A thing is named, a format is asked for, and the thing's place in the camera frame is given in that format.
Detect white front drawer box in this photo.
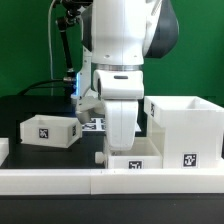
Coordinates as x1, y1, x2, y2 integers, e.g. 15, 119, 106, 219
95, 137, 162, 169

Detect white cable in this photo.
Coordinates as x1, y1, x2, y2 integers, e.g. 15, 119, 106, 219
47, 0, 58, 81

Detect white left border rail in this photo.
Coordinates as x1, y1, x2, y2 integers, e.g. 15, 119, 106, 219
0, 138, 9, 166

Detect black base cable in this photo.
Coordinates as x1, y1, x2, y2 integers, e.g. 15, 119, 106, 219
17, 78, 68, 97

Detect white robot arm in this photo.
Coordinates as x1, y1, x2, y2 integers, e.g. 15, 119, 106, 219
77, 0, 179, 151

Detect white drawer cabinet frame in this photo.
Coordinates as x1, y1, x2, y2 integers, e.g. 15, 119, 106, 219
144, 96, 224, 169

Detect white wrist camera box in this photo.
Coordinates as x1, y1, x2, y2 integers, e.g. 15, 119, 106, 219
93, 69, 144, 100

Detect white border rail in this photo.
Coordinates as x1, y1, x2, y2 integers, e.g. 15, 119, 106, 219
0, 168, 224, 195
0, 138, 9, 166

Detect white drawer box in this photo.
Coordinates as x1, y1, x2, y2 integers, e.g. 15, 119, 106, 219
95, 137, 162, 169
20, 115, 82, 148

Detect white front border rail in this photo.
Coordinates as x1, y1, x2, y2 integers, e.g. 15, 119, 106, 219
0, 168, 224, 195

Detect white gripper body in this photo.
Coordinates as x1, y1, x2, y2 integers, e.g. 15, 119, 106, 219
104, 100, 138, 151

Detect marker tag sheet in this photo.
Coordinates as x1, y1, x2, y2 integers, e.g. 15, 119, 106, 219
81, 117, 142, 133

